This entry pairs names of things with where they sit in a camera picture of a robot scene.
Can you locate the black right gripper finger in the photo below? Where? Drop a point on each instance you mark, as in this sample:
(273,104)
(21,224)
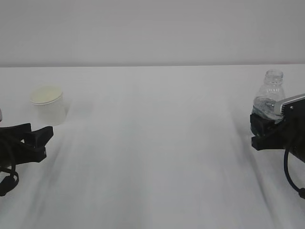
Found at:
(264,127)

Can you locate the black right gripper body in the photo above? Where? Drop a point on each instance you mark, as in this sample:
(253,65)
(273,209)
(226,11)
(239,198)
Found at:
(293,129)

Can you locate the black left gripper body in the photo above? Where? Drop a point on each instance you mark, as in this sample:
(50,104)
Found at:
(20,153)

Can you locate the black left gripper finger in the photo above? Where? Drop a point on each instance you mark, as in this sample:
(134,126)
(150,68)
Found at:
(16,132)
(38,138)

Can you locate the white paper cup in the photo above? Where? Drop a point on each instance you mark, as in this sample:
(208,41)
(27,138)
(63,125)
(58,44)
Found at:
(49,105)

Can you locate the clear plastic water bottle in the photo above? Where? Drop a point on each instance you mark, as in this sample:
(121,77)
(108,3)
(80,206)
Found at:
(268,94)

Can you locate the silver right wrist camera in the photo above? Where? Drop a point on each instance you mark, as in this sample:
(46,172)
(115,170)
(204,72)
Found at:
(280,105)

